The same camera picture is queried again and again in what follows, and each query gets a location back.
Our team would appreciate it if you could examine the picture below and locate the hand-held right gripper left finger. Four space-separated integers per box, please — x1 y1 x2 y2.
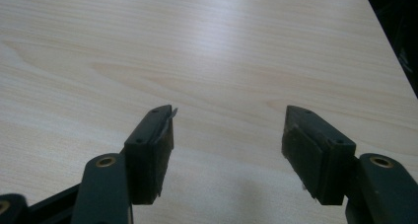
123 104 178 206

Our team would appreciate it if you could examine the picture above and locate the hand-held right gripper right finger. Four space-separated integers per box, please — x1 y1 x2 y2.
281 105 357 206

